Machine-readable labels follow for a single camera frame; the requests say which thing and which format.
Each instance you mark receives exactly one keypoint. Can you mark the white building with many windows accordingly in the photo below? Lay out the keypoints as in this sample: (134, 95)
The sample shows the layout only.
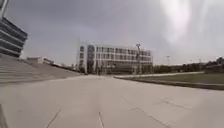
(113, 58)

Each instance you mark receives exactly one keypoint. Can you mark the lamp pole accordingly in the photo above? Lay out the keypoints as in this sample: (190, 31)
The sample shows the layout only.
(138, 58)

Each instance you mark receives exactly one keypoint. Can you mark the pale concrete slab plaza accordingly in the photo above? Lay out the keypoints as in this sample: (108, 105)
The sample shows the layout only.
(110, 100)

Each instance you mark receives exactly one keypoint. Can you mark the concrete kerb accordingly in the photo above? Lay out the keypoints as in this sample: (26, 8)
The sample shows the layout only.
(166, 82)

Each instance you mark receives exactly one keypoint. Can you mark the low pale building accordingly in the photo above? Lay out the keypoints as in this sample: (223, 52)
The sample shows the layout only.
(38, 60)

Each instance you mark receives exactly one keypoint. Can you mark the row of dark trees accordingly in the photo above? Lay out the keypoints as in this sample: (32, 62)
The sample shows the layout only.
(186, 67)

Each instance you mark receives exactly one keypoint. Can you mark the grass lawn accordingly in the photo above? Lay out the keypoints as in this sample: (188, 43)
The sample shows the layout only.
(186, 79)

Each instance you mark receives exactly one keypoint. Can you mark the wide concrete stairs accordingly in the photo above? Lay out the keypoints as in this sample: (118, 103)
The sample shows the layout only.
(20, 71)

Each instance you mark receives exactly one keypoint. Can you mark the building with horizontal bands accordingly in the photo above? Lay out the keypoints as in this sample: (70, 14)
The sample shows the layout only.
(10, 36)

